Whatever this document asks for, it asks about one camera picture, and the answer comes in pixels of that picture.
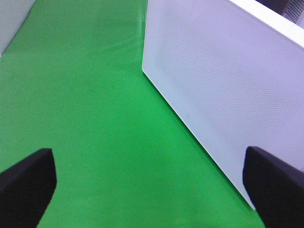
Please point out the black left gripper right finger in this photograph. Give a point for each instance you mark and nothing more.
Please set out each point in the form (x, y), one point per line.
(275, 188)

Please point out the white microwave door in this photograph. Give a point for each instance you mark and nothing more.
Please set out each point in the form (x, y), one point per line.
(233, 71)

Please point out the white microwave oven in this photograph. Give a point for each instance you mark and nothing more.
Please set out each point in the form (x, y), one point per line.
(293, 10)

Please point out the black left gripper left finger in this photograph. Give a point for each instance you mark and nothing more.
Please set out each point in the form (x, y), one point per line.
(26, 190)

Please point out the green table cloth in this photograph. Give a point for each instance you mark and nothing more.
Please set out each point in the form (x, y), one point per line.
(72, 80)

